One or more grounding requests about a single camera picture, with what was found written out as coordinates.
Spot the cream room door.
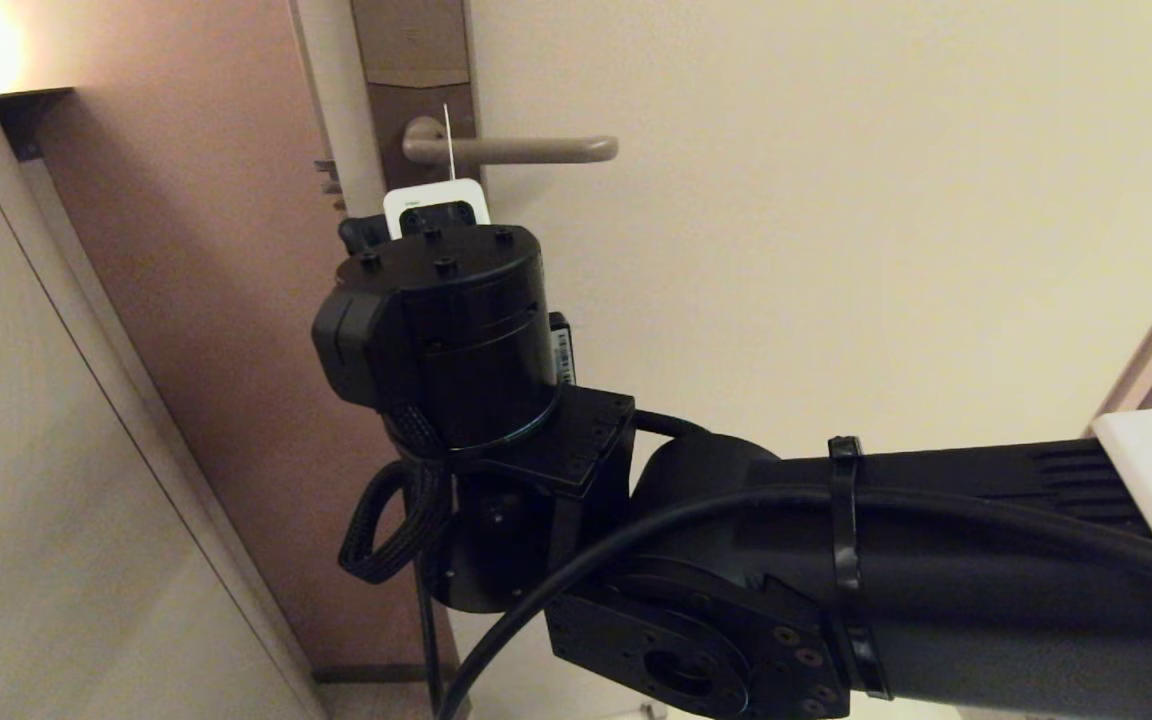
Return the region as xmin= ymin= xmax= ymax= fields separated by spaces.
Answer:
xmin=291 ymin=0 xmax=1152 ymax=720

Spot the brown door lock plate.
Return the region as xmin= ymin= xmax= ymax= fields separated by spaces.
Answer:
xmin=351 ymin=0 xmax=483 ymax=193

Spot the dark brown baseboard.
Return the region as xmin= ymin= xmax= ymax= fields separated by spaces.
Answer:
xmin=311 ymin=662 xmax=458 ymax=684

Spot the beige lever door handle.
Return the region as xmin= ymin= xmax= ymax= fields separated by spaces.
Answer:
xmin=402 ymin=116 xmax=621 ymax=167

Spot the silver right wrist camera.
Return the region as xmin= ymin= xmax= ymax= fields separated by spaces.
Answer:
xmin=383 ymin=182 xmax=493 ymax=242

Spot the braided right arm cable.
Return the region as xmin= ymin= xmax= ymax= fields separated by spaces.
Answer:
xmin=338 ymin=400 xmax=458 ymax=587

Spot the black cable tie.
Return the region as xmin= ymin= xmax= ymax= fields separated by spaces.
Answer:
xmin=828 ymin=435 xmax=889 ymax=701

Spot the smooth black arm cable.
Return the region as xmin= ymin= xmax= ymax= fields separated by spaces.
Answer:
xmin=434 ymin=485 xmax=1152 ymax=720

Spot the dark wall lamp bracket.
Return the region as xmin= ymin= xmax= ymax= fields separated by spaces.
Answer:
xmin=0 ymin=87 xmax=75 ymax=163

